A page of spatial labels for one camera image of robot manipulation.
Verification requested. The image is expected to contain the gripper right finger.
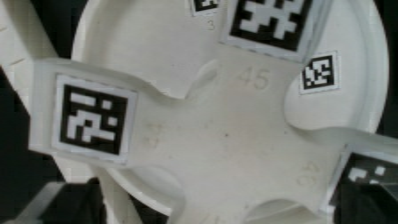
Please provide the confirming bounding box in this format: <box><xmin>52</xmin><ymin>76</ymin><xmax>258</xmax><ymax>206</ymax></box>
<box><xmin>333</xmin><ymin>182</ymin><xmax>398</xmax><ymax>224</ymax></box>

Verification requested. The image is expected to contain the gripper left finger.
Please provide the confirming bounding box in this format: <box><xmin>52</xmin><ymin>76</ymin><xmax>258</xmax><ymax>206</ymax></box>
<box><xmin>11</xmin><ymin>178</ymin><xmax>107</xmax><ymax>224</ymax></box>

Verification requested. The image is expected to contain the white cross-shaped table base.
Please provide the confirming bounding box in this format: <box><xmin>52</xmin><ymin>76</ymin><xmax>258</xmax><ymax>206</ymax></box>
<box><xmin>27</xmin><ymin>0</ymin><xmax>398</xmax><ymax>224</ymax></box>

